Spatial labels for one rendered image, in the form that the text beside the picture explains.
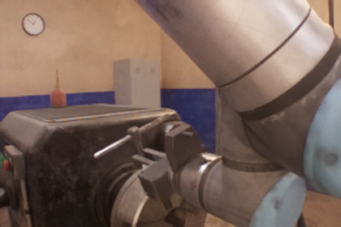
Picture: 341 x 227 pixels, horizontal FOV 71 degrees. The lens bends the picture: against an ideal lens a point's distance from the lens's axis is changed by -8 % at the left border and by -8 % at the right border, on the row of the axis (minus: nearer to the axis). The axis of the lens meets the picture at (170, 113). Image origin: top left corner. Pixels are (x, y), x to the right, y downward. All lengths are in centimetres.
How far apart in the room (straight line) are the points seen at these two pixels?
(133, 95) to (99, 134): 343
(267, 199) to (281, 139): 14
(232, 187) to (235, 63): 21
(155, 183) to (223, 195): 13
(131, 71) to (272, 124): 397
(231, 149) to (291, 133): 15
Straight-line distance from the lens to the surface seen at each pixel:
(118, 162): 76
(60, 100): 112
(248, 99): 17
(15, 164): 69
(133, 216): 58
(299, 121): 17
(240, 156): 31
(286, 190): 32
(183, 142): 41
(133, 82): 413
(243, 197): 33
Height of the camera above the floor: 142
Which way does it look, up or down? 6 degrees down
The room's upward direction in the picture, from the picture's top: 2 degrees counter-clockwise
